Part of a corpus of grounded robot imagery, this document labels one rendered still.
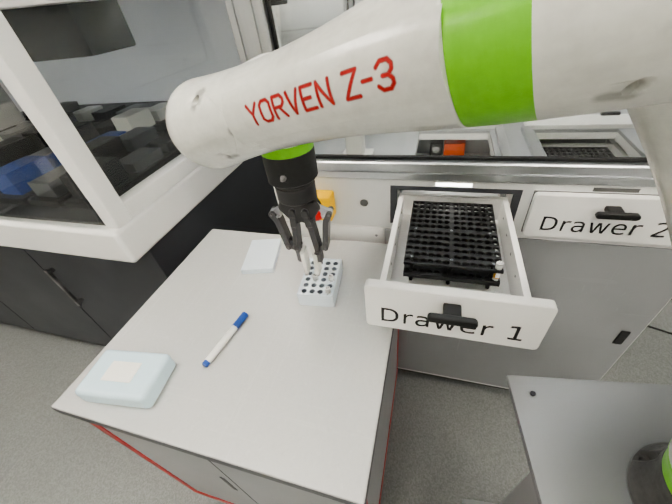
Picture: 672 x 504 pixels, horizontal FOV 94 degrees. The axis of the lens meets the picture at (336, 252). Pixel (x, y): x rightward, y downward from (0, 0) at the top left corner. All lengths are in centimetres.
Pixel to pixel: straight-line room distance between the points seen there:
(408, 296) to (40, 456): 170
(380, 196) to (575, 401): 55
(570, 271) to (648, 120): 61
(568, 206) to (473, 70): 65
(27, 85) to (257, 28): 45
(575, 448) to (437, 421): 85
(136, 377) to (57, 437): 122
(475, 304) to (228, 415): 47
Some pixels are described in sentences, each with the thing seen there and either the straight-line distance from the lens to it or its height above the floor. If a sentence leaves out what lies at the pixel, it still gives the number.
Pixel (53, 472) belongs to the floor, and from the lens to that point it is 186.
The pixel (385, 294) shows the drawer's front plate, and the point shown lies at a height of 91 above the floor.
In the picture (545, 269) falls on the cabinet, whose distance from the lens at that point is 98.
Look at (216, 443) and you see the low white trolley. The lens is 65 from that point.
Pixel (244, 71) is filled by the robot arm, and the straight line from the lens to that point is 36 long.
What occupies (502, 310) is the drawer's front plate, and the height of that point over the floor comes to 91.
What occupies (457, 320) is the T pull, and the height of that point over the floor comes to 91.
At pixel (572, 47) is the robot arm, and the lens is 22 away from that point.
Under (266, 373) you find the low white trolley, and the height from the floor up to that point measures 76.
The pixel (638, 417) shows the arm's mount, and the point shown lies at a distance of 70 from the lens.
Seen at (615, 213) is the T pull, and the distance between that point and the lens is 85.
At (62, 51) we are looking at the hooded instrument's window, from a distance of 97.
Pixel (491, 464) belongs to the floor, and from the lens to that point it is 142.
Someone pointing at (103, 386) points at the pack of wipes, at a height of 80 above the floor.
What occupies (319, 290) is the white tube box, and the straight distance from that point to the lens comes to 73.
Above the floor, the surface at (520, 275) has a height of 89.
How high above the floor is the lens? 132
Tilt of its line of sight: 40 degrees down
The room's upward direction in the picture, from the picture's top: 8 degrees counter-clockwise
